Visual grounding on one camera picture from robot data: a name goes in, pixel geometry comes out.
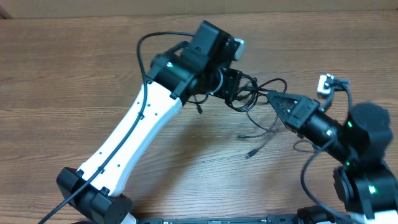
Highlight black cable bundle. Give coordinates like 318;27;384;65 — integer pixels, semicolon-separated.
194;73;289;160

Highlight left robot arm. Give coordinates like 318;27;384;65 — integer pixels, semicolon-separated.
57;21;245;223

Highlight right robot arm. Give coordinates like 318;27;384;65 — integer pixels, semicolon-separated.
266;91;397;223

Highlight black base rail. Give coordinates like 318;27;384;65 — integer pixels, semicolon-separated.
133;205;352;224

